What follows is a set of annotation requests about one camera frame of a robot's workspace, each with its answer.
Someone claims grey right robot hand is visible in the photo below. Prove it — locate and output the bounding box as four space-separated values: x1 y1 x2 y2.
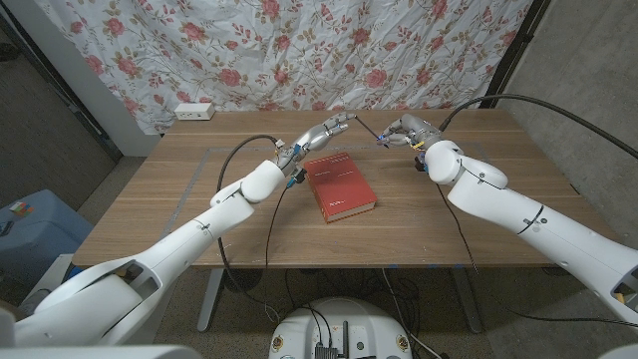
376 113 444 151

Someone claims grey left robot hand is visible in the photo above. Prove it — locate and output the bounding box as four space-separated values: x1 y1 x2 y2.
276 112 358 174

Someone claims black mechanical pencil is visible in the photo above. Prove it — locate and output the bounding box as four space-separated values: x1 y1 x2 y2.
352 115 391 150

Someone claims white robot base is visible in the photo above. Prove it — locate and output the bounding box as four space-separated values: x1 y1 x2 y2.
268 297 414 359

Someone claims red notebook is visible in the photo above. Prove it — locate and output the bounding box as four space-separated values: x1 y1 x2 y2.
302 153 379 224

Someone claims floral rose backdrop cloth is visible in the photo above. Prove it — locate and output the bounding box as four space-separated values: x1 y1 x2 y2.
34 0 534 136

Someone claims white power strip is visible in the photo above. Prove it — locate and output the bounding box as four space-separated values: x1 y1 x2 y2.
173 102 216 122

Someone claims black backdrop stand pole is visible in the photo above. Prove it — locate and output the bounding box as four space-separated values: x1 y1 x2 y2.
478 0 552 110

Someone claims grey tape outline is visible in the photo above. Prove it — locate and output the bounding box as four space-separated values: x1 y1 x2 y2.
159 144 492 265

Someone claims black round floor fan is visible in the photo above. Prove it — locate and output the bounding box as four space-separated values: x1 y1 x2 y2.
226 268 263 294

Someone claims white table leg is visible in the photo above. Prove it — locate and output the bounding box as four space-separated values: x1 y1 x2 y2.
451 267 484 334
196 268 225 334

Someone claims white pillar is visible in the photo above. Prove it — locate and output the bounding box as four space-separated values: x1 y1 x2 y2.
2 0 160 158

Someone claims blue storage box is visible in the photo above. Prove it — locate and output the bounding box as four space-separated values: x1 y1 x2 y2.
0 188 95 285

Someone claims white floor board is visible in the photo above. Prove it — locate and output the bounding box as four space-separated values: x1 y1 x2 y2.
22 252 76 303

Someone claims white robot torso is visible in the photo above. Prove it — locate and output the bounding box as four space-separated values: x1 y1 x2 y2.
0 343 638 359

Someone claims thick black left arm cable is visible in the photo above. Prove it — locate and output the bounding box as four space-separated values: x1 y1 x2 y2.
216 134 280 323

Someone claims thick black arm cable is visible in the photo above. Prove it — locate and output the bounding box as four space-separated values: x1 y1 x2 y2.
216 134 280 323
438 93 638 161

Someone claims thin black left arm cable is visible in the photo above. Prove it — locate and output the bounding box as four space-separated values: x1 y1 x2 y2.
263 184 293 310

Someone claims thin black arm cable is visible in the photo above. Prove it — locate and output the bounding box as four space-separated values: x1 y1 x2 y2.
263 184 293 310
436 182 638 328

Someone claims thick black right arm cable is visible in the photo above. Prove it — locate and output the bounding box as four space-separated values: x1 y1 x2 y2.
438 93 638 161

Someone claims white floor cable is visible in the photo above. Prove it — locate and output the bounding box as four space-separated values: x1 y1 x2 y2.
381 268 443 359

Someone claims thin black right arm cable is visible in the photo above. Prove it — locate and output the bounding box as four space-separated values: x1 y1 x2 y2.
436 182 638 328

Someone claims black door frame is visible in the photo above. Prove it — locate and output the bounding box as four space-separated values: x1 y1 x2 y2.
0 9 124 164

